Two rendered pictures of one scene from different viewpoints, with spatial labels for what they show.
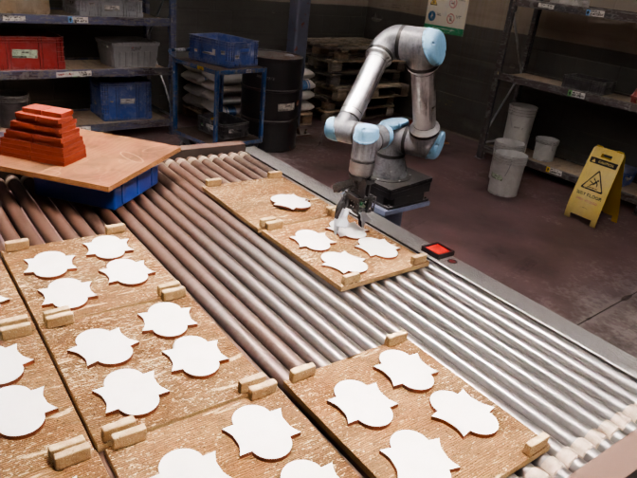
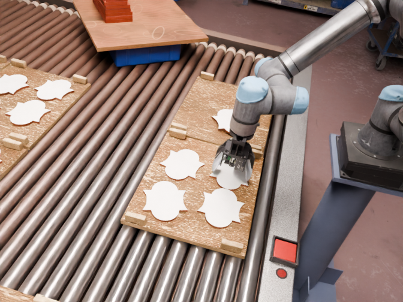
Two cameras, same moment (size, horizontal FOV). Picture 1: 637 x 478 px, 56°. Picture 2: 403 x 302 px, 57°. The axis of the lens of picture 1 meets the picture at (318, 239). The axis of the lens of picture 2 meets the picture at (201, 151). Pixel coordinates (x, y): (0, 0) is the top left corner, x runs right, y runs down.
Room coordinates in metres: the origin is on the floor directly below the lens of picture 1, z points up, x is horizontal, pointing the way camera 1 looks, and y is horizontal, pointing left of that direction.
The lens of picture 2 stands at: (1.15, -0.66, 1.78)
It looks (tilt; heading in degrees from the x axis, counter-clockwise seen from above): 42 degrees down; 47
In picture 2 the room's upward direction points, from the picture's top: 10 degrees clockwise
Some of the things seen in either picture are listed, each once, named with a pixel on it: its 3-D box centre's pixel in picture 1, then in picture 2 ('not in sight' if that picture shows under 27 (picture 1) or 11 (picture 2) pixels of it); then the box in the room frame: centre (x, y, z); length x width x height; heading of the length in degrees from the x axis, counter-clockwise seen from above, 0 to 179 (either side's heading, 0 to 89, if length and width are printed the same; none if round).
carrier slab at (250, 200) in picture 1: (271, 201); (226, 112); (2.02, 0.18, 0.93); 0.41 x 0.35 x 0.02; 38
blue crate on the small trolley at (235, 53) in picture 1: (223, 49); not in sight; (5.32, 0.99, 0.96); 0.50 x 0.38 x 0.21; 57
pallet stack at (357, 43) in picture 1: (348, 78); not in sight; (7.73, -0.15, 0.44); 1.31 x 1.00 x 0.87; 132
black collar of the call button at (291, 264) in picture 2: (437, 250); (284, 251); (1.77, -0.39, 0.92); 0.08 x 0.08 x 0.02; 39
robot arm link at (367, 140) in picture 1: (365, 143); (250, 100); (1.80, -0.11, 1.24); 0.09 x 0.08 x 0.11; 154
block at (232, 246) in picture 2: (419, 258); (231, 245); (1.63, -0.31, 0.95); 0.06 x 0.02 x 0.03; 130
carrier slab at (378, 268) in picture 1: (343, 248); (200, 186); (1.70, -0.08, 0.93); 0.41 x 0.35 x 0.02; 40
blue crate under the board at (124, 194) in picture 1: (99, 175); (139, 38); (1.97, 0.79, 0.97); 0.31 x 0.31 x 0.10; 79
